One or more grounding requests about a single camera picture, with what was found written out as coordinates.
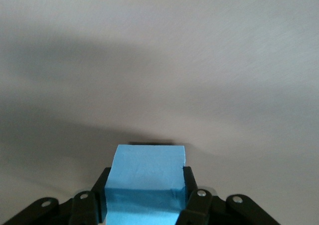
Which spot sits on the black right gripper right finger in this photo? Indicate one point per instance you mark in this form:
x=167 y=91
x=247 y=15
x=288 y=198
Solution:
x=199 y=207

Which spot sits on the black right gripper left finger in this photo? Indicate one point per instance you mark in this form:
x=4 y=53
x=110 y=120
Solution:
x=82 y=207

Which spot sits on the blue foam block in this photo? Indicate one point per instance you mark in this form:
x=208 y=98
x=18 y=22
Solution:
x=147 y=175

